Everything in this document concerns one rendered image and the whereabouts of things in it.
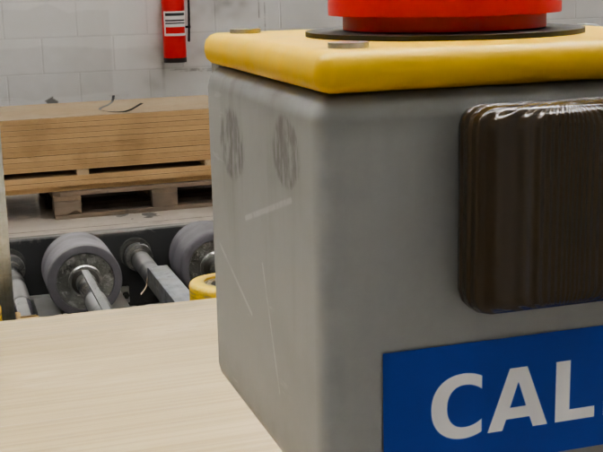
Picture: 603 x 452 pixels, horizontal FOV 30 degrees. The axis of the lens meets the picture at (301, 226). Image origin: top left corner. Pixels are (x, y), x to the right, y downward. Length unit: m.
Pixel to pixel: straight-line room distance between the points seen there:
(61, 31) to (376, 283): 7.22
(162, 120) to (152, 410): 5.33
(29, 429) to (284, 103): 0.73
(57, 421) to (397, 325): 0.74
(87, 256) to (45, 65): 5.71
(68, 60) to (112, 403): 6.50
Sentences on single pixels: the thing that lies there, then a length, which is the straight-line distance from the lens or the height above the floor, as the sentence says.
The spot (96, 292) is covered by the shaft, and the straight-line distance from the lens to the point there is 1.56.
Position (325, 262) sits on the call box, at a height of 1.19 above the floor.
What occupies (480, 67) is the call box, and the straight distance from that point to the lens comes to 0.16.
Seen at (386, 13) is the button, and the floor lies 1.23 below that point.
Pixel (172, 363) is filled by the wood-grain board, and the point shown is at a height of 0.90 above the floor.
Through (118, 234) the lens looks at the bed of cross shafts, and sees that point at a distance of 1.84.
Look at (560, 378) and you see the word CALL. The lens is 0.18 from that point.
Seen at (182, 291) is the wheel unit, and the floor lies 0.83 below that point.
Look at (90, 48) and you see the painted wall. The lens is 7.39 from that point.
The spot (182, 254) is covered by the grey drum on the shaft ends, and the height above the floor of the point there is 0.82.
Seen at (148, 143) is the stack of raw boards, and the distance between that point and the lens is 6.19.
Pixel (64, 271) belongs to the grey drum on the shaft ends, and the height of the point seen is 0.82.
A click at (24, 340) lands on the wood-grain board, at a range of 1.11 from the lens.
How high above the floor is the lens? 1.23
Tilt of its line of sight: 12 degrees down
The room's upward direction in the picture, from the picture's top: 1 degrees counter-clockwise
